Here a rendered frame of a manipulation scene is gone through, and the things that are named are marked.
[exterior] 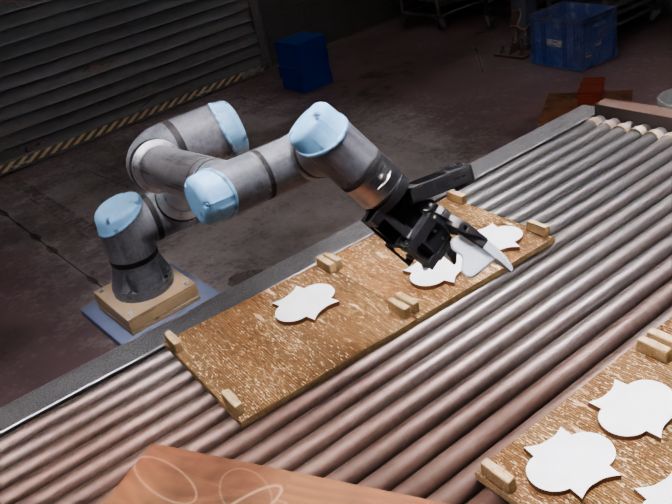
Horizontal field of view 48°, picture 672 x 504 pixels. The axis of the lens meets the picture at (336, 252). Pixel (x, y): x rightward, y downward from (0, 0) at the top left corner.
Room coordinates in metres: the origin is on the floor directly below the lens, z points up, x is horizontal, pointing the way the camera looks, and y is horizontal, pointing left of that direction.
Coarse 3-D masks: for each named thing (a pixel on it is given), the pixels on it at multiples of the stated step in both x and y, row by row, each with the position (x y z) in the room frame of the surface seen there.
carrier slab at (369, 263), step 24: (456, 216) 1.63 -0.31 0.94; (480, 216) 1.61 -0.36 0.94; (528, 240) 1.45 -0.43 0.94; (552, 240) 1.44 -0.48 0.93; (360, 264) 1.49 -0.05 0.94; (384, 264) 1.47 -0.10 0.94; (384, 288) 1.37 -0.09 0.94; (408, 288) 1.35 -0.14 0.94; (456, 288) 1.32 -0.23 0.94; (432, 312) 1.26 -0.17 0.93
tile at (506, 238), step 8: (480, 232) 1.51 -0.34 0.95; (488, 232) 1.50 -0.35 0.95; (496, 232) 1.49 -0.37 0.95; (504, 232) 1.49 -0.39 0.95; (512, 232) 1.48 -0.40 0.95; (520, 232) 1.47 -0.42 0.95; (496, 240) 1.46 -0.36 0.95; (504, 240) 1.45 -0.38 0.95; (512, 240) 1.45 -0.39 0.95; (520, 240) 1.45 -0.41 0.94; (504, 248) 1.42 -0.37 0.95; (512, 248) 1.42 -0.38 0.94
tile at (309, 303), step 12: (300, 288) 1.42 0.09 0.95; (312, 288) 1.41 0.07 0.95; (324, 288) 1.40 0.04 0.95; (288, 300) 1.38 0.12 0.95; (300, 300) 1.37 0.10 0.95; (312, 300) 1.36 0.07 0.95; (324, 300) 1.36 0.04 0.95; (336, 300) 1.35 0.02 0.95; (276, 312) 1.35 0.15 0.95; (288, 312) 1.34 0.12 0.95; (300, 312) 1.33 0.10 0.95; (312, 312) 1.32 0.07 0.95; (288, 324) 1.30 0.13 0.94
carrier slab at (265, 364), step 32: (288, 288) 1.45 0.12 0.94; (352, 288) 1.40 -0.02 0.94; (224, 320) 1.37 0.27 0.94; (256, 320) 1.35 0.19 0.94; (320, 320) 1.30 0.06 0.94; (352, 320) 1.28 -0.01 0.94; (384, 320) 1.25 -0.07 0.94; (416, 320) 1.24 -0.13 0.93; (192, 352) 1.28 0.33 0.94; (224, 352) 1.25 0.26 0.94; (256, 352) 1.23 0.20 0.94; (288, 352) 1.21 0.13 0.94; (320, 352) 1.19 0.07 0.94; (352, 352) 1.17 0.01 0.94; (224, 384) 1.15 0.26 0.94; (256, 384) 1.13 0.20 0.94; (288, 384) 1.11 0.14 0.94; (256, 416) 1.05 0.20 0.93
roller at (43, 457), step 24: (600, 144) 1.93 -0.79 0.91; (552, 168) 1.83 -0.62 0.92; (504, 192) 1.74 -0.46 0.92; (168, 384) 1.21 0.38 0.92; (120, 408) 1.16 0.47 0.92; (144, 408) 1.17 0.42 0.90; (72, 432) 1.12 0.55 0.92; (96, 432) 1.12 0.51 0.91; (48, 456) 1.07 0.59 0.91; (0, 480) 1.03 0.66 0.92
